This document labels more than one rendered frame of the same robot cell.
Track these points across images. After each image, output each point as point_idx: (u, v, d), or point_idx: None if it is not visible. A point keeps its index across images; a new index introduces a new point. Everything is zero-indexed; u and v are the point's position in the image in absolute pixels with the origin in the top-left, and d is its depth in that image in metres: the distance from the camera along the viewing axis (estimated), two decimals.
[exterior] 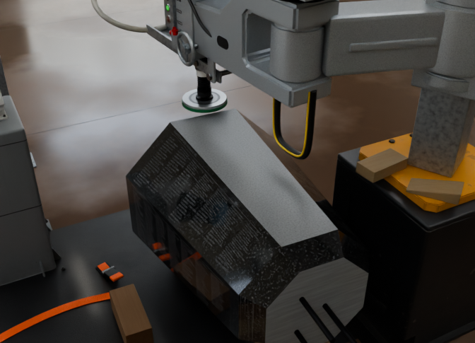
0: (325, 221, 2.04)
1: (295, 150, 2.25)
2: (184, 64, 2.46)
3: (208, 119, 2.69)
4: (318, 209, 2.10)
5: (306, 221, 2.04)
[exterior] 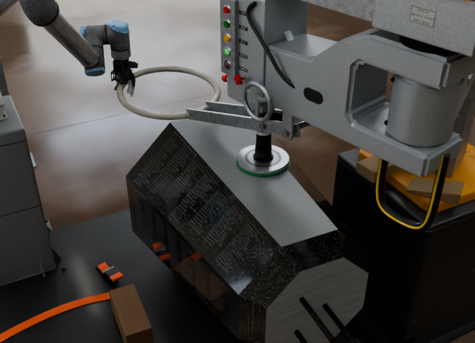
0: (325, 221, 2.04)
1: (408, 221, 1.88)
2: (254, 119, 2.04)
3: None
4: (318, 209, 2.10)
5: (306, 221, 2.04)
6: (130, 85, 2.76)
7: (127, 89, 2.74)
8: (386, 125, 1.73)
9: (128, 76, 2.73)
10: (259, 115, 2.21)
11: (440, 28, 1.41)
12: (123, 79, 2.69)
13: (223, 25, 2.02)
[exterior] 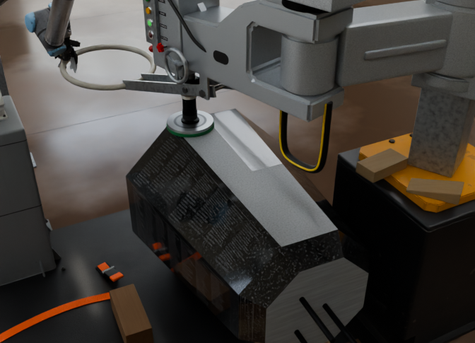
0: (325, 221, 2.04)
1: (306, 165, 2.16)
2: (174, 81, 2.31)
3: None
4: (318, 209, 2.10)
5: (306, 221, 2.04)
6: (73, 62, 3.01)
7: (70, 65, 2.99)
8: None
9: (70, 54, 2.97)
10: None
11: None
12: (65, 56, 2.94)
13: None
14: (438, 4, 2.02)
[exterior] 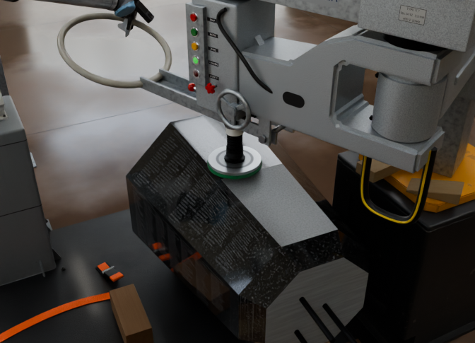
0: (325, 221, 2.04)
1: (395, 216, 1.90)
2: (230, 127, 1.99)
3: (208, 119, 2.69)
4: (318, 209, 2.10)
5: (306, 221, 2.04)
6: (126, 25, 2.62)
7: (119, 23, 2.62)
8: (371, 120, 1.76)
9: (126, 14, 2.58)
10: None
11: (430, 25, 1.43)
12: None
13: (191, 32, 1.95)
14: None
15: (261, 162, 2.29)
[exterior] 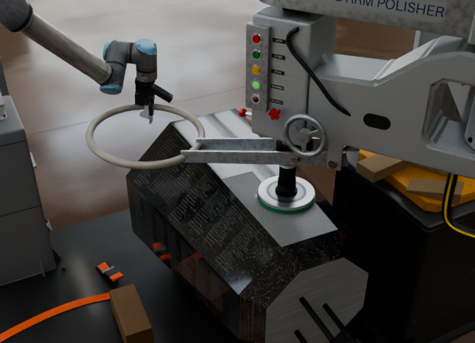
0: (325, 221, 2.04)
1: None
2: (300, 155, 1.83)
3: (208, 119, 2.69)
4: (318, 209, 2.10)
5: (306, 221, 2.04)
6: (148, 112, 2.55)
7: (141, 112, 2.55)
8: (468, 142, 1.64)
9: (145, 101, 2.52)
10: (288, 148, 2.01)
11: None
12: (136, 99, 2.52)
13: (252, 55, 1.78)
14: None
15: None
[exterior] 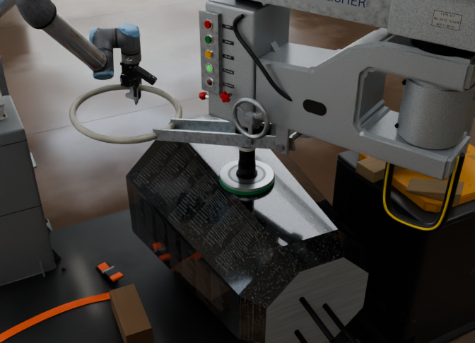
0: (325, 221, 2.04)
1: (419, 223, 1.87)
2: (247, 136, 1.93)
3: (208, 119, 2.69)
4: (318, 209, 2.10)
5: (306, 221, 2.04)
6: (133, 93, 2.70)
7: (126, 92, 2.71)
8: (396, 128, 1.72)
9: (131, 83, 2.68)
10: None
11: (466, 31, 1.39)
12: (122, 80, 2.68)
13: (205, 40, 1.89)
14: None
15: (274, 178, 2.25)
